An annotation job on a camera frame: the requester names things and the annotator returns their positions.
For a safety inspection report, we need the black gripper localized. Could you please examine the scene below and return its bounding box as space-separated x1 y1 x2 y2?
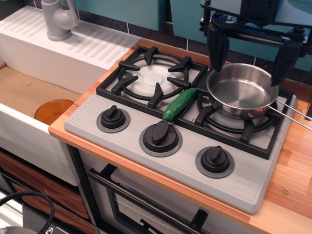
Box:
200 0 312 86

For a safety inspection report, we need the stainless steel pan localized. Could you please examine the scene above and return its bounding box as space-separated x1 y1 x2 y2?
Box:
206 63 311 130

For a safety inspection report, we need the green toy pickle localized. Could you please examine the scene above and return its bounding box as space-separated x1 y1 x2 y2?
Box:
163 88 197 122

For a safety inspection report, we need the grey toy stove top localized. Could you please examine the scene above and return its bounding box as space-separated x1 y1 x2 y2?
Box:
64 46 297 214

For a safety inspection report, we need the black right stove knob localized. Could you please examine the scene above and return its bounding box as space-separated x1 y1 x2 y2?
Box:
195 146 234 179

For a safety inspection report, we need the black stove knob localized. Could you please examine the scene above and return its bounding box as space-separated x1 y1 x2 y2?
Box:
195 146 234 179
139 120 183 157
97 105 131 134

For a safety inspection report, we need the black middle stove knob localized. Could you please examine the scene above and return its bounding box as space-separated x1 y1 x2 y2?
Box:
139 120 183 157

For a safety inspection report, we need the black left stove knob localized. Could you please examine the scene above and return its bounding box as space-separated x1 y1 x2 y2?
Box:
97 105 131 134

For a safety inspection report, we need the black right burner grate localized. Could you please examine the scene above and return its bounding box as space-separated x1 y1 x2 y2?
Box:
175 69 297 159

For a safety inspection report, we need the black burner grate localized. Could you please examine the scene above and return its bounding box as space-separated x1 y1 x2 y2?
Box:
96 46 208 118
175 69 297 159

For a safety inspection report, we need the black left burner grate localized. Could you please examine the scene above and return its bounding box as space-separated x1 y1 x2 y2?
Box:
96 46 208 118

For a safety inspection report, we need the grey toy faucet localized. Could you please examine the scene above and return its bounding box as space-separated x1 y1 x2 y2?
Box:
41 0 79 41

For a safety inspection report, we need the orange plastic plate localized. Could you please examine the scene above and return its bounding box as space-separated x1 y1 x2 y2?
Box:
34 99 74 125

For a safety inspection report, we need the white toy sink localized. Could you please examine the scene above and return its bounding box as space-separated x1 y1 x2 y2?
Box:
0 6 139 186

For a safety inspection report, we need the wooden drawer front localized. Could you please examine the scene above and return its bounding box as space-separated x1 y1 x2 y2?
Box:
0 149 96 234

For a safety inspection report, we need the black oven door handle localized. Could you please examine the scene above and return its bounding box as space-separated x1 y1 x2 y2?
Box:
87 164 208 234

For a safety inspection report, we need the black braided cable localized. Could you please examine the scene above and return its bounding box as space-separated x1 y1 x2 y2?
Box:
0 191 55 234

